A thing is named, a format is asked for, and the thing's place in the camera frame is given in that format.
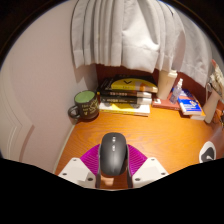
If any white ceramic jug vase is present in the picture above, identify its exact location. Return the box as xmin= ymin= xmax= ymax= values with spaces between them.
xmin=203 ymin=89 xmax=223 ymax=124

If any yellow and black book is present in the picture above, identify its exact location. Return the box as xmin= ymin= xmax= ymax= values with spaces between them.
xmin=110 ymin=77 xmax=159 ymax=94

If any orange book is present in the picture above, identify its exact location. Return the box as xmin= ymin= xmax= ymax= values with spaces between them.
xmin=183 ymin=88 xmax=206 ymax=121

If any yellow and white book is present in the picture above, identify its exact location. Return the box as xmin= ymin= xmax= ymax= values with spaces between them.
xmin=98 ymin=102 xmax=151 ymax=117

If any dark green mug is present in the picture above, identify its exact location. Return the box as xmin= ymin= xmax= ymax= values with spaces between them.
xmin=67 ymin=90 xmax=100 ymax=120

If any white curtain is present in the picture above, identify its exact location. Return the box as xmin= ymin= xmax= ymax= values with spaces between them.
xmin=70 ymin=0 xmax=214 ymax=88

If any black computer mouse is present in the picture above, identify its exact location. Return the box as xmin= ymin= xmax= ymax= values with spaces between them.
xmin=99 ymin=132 xmax=130 ymax=177

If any flat red box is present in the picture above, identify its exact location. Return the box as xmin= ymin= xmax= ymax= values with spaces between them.
xmin=152 ymin=96 xmax=183 ymax=111

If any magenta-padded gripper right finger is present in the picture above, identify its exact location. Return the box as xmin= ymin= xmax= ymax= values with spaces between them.
xmin=126 ymin=144 xmax=169 ymax=188

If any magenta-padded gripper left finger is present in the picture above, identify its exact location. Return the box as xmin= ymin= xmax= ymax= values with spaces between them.
xmin=58 ymin=143 xmax=103 ymax=189

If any clear sanitizer bottle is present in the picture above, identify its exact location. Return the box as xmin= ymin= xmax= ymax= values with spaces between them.
xmin=169 ymin=78 xmax=184 ymax=104

